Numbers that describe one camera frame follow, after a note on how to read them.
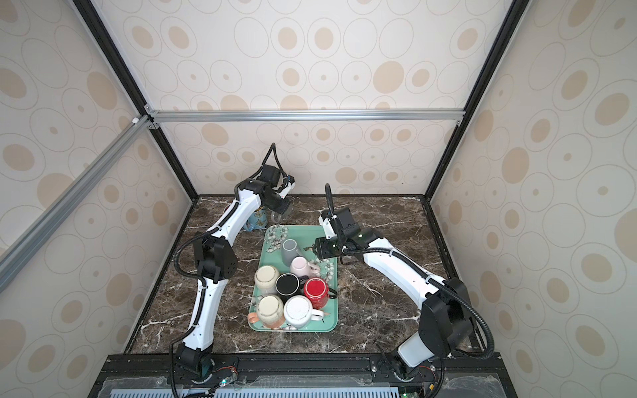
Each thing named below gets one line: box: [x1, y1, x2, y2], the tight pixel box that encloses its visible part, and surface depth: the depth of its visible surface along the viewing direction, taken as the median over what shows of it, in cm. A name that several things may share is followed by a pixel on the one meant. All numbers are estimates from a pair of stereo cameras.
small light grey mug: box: [281, 237, 302, 267], surface depth 92 cm
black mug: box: [274, 272, 308, 305], surface depth 83 cm
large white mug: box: [283, 295, 325, 330], surface depth 79 cm
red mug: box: [303, 276, 338, 311], surface depth 83 cm
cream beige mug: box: [253, 264, 281, 294], surface depth 85 cm
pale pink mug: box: [290, 256, 320, 278], surface depth 87 cm
